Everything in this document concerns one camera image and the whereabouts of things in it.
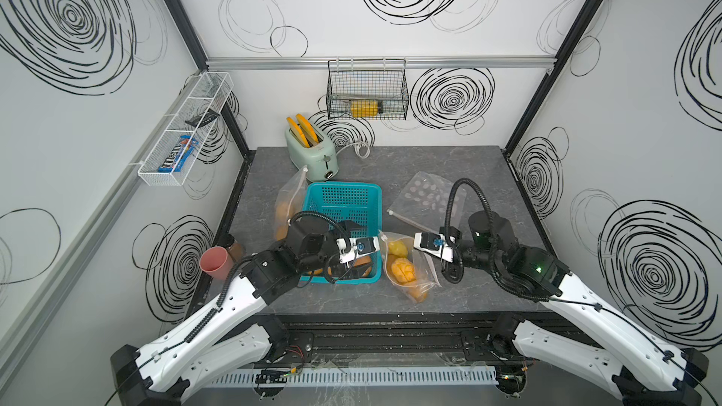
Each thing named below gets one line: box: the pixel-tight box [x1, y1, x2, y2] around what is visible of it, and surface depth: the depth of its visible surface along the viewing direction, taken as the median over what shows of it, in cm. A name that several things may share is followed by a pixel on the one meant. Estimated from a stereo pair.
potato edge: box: [391, 257, 417, 285], surface depth 72 cm
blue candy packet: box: [157, 135, 200, 173], surface depth 71 cm
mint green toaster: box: [284, 124, 340, 183], surface depth 104 cm
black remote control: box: [185, 108, 221, 128], surface depth 82 cm
